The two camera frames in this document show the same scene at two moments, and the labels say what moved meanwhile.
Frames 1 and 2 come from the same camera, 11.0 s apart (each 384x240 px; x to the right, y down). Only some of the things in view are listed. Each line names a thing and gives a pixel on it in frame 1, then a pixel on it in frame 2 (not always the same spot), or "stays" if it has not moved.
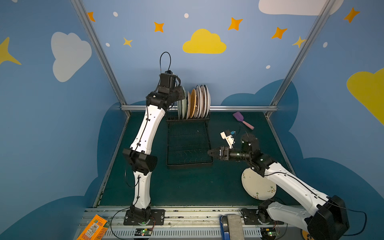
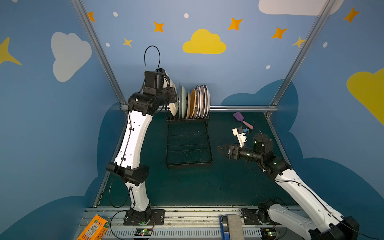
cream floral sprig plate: (257, 186) -> (173, 106)
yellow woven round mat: (193, 101) stays
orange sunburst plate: (197, 103) stays
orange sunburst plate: (204, 102) stays
